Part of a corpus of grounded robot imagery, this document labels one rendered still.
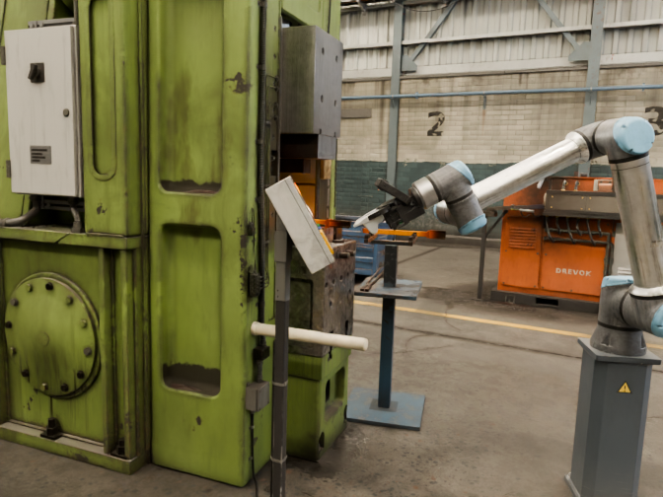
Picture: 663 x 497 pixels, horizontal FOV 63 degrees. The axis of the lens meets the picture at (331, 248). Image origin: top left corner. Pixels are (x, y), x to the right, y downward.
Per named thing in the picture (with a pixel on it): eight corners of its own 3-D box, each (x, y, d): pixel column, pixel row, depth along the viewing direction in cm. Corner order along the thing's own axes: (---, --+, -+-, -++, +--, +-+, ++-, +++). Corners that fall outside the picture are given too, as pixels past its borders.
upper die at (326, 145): (335, 160, 235) (335, 137, 233) (318, 158, 216) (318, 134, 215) (250, 158, 250) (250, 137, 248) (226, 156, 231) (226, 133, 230)
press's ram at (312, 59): (346, 139, 246) (349, 47, 240) (313, 133, 210) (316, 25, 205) (263, 139, 261) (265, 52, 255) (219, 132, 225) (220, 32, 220)
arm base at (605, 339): (633, 341, 212) (636, 317, 211) (655, 358, 193) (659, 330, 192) (582, 338, 214) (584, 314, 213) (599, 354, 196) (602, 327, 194)
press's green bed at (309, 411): (348, 427, 263) (351, 333, 257) (319, 464, 229) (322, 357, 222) (248, 406, 283) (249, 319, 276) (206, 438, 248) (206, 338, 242)
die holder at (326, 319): (352, 333, 257) (356, 239, 251) (322, 357, 222) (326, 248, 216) (249, 319, 277) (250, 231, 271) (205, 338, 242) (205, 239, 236)
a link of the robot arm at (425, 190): (427, 177, 160) (420, 177, 169) (413, 184, 160) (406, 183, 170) (441, 203, 161) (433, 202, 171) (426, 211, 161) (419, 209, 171)
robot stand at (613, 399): (620, 483, 222) (635, 340, 213) (643, 517, 200) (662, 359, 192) (563, 478, 224) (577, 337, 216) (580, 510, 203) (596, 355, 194)
